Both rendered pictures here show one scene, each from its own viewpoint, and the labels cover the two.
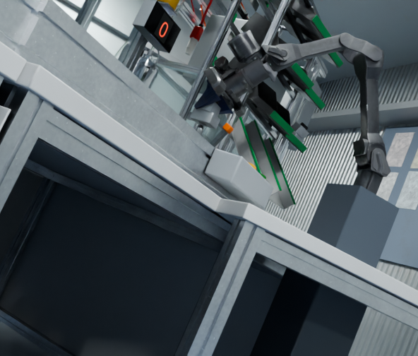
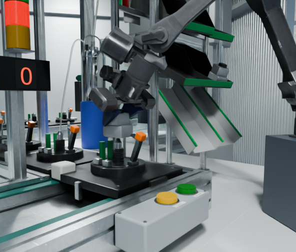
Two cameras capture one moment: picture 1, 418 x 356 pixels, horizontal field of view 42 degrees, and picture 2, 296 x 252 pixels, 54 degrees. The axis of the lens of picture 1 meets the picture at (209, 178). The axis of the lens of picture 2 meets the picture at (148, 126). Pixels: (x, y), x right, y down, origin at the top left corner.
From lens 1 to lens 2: 0.81 m
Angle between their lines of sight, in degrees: 16
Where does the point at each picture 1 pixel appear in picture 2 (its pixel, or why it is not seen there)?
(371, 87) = (276, 18)
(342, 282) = not seen: outside the picture
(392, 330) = not seen: outside the picture
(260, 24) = not seen: outside the picture
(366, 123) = (285, 61)
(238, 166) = (145, 238)
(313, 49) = (192, 10)
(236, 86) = (129, 91)
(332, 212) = (283, 174)
